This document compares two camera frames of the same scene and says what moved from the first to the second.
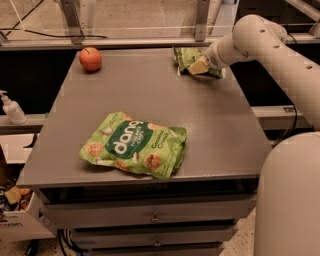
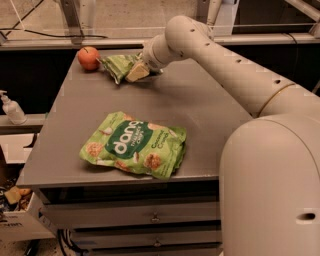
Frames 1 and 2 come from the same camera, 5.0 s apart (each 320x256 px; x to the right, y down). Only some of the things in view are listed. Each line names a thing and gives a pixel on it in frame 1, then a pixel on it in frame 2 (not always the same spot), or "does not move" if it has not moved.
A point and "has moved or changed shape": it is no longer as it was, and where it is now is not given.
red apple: [90, 59] does not move
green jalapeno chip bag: [184, 56] has moved or changed shape
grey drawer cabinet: [99, 208] does not move
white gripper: [213, 57] to [149, 58]
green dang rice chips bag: [132, 144] does not move
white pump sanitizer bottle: [14, 112] does not move
